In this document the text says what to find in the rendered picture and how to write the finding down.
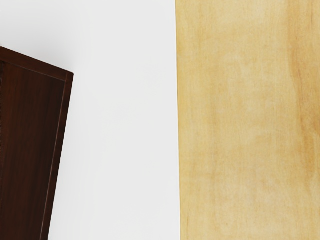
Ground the dark brown wooden cabinet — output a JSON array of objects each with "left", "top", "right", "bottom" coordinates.
[{"left": 0, "top": 46, "right": 75, "bottom": 240}]

